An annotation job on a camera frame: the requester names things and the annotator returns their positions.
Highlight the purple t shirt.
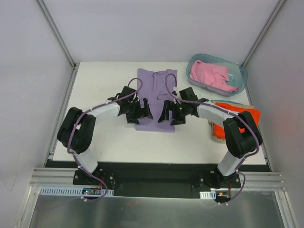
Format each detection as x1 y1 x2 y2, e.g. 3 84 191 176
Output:
135 68 178 133

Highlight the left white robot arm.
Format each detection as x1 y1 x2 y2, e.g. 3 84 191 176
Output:
57 86 153 185

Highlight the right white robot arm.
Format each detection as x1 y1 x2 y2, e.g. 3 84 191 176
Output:
158 87 263 189

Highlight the folded orange t shirt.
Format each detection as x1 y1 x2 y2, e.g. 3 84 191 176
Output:
215 103 261 126

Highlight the folded teal t shirt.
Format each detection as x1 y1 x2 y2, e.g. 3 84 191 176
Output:
212 100 236 104

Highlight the clear blue plastic bin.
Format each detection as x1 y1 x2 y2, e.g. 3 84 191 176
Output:
186 54 248 96

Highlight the pink t shirt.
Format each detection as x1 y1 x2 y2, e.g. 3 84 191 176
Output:
190 60 238 92

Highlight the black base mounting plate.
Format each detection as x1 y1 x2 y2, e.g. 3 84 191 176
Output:
73 162 241 199

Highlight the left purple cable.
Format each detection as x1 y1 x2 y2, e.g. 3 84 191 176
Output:
67 78 143 198

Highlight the purple cable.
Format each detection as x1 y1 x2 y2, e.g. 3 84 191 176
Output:
164 74 261 207
67 78 143 198

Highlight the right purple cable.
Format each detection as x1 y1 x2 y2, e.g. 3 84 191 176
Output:
164 74 261 207

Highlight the right white cable duct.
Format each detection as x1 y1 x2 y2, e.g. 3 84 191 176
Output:
199 190 216 200

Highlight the white cable duct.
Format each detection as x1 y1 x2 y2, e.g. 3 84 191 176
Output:
40 186 114 198
199 190 216 200

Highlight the left white cable duct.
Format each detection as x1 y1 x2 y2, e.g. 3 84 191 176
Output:
40 186 114 198

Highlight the left aluminium frame post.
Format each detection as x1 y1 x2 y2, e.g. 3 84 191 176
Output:
35 0 76 69

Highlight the aluminium frame post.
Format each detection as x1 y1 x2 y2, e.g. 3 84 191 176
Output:
242 0 287 67
35 0 76 69

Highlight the right aluminium frame post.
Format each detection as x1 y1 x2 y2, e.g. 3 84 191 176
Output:
242 0 287 67

